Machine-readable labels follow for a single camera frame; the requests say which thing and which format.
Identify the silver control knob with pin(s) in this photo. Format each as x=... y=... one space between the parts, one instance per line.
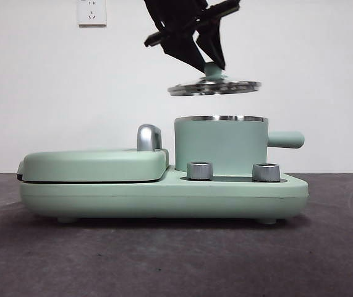
x=266 y=172
x=199 y=170

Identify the mint green steamer pot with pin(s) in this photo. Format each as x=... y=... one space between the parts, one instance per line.
x=219 y=145

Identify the white wall socket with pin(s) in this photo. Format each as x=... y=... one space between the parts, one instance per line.
x=91 y=20

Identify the mint green breakfast machine base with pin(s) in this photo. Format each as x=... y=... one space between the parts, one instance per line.
x=164 y=198

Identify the mint green griddle cover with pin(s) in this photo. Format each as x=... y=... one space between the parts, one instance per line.
x=86 y=164

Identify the glass lid with green knob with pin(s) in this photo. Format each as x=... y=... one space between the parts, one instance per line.
x=213 y=88

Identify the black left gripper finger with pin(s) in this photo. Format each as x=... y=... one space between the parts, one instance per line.
x=182 y=46
x=214 y=43

